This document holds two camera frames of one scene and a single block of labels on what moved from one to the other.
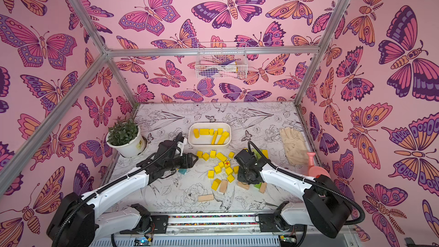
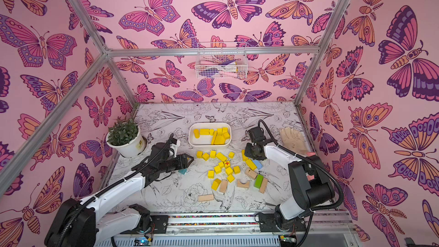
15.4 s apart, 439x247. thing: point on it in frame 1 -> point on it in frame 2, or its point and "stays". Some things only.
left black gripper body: x=176 y=163 stays
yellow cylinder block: x=196 y=132 stays
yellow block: x=204 y=131 stays
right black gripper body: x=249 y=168 -> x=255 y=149
